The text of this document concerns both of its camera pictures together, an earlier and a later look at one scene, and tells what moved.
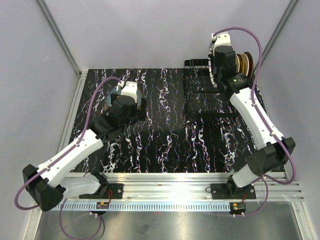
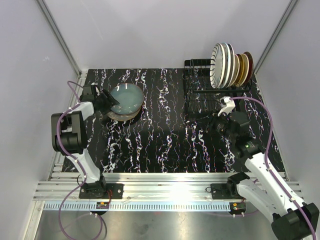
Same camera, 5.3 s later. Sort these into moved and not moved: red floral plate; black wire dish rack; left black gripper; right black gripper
Moved: right black gripper; left black gripper
Not moved: black wire dish rack; red floral plate
